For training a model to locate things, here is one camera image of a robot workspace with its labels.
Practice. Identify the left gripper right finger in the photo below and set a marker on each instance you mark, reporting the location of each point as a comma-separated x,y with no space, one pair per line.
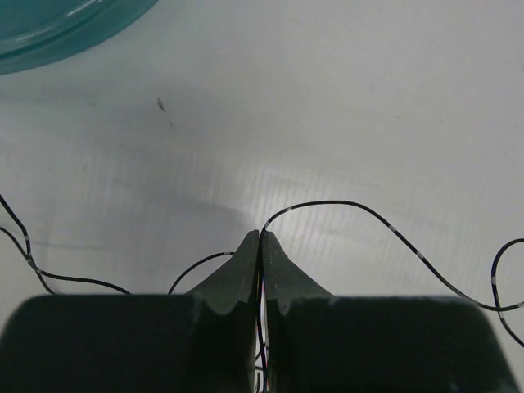
284,281

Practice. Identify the teal translucent plastic bin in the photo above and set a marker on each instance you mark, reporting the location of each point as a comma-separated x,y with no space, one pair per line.
39,33

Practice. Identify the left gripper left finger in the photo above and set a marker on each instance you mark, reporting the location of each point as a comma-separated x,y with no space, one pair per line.
235,281

